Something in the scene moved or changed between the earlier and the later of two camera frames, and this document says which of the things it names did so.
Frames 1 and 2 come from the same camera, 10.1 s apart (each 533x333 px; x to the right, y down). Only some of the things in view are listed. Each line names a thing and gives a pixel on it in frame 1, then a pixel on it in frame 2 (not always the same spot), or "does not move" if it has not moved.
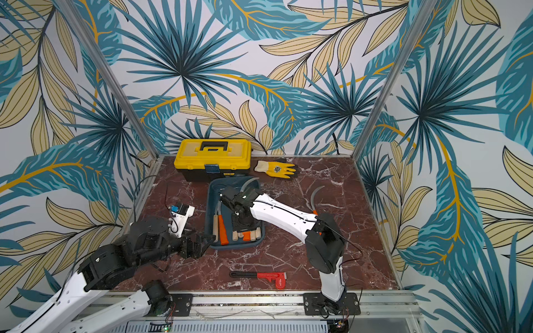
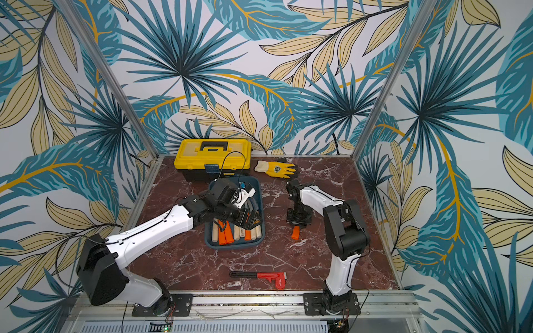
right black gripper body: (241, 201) → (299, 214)
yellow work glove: (275, 168) does not move
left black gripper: (198, 250) → (249, 224)
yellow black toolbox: (203, 159) does not move
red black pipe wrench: (280, 277) does not move
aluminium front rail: (289, 306) does not move
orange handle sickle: (246, 182) → (224, 236)
